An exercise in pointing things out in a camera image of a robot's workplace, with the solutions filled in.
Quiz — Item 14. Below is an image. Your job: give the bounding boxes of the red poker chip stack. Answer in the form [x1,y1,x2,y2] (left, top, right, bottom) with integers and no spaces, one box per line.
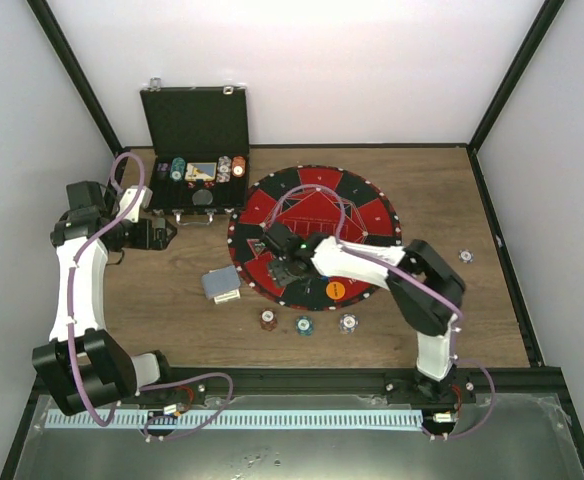
[260,309,277,331]

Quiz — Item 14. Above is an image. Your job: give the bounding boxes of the teal poker chip stack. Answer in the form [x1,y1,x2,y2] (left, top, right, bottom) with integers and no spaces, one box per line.
[295,316,314,336]

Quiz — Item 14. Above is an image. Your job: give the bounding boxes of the blue poker chip stack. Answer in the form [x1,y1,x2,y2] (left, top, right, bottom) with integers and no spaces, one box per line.
[339,313,359,334]

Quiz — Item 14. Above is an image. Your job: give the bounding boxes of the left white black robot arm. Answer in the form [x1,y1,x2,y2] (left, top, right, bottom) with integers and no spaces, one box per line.
[32,181,177,416]

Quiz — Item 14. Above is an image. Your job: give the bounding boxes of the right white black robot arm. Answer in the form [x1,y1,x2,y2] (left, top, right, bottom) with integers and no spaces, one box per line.
[263,225,466,403]

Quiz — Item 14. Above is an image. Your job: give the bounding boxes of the black round button in case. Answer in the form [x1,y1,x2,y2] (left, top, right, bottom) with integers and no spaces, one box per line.
[192,189,214,206]

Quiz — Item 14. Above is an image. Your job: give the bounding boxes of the orange dealer button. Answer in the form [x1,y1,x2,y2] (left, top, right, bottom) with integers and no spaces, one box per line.
[325,280,346,301]

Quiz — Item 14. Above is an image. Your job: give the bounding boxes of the blue card deck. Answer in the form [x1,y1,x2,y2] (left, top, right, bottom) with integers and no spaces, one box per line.
[201,265,241,300]

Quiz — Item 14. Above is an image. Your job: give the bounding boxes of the purple chips in case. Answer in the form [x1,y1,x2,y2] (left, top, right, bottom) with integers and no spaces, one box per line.
[155,162,171,181]

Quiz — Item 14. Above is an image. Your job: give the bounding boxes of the teal chips in case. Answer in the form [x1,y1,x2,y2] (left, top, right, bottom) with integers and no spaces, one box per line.
[170,157,186,182]

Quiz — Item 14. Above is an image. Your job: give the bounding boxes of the card deck in case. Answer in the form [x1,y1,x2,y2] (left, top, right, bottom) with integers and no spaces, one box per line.
[184,162,217,182]

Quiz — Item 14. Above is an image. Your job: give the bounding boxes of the round red black poker mat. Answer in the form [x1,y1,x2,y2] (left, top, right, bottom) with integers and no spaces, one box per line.
[227,166,402,311]

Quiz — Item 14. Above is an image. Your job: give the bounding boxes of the orange chips in case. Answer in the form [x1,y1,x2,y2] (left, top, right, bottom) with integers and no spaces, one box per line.
[231,156,247,178]

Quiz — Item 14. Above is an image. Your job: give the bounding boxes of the black poker chip case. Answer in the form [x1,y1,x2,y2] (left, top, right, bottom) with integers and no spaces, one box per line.
[140,85,250,215]

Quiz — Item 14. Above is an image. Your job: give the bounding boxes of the lone blue white chip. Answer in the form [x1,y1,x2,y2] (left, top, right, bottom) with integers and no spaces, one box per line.
[458,249,474,264]

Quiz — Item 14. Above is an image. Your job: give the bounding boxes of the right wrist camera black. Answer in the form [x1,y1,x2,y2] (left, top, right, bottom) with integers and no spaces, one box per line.
[263,222,303,257]

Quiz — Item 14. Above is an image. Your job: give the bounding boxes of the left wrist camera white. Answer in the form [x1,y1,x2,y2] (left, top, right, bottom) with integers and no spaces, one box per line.
[118,185,152,223]

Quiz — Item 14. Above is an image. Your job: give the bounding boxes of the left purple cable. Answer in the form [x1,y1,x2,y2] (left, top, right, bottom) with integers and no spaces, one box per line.
[66,152,154,428]

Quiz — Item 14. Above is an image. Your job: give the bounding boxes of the light blue slotted cable duct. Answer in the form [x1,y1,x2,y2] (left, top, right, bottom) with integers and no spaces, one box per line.
[44,409,423,432]

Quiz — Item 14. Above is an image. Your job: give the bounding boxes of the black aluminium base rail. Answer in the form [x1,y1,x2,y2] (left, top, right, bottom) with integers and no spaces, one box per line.
[161,365,568,407]

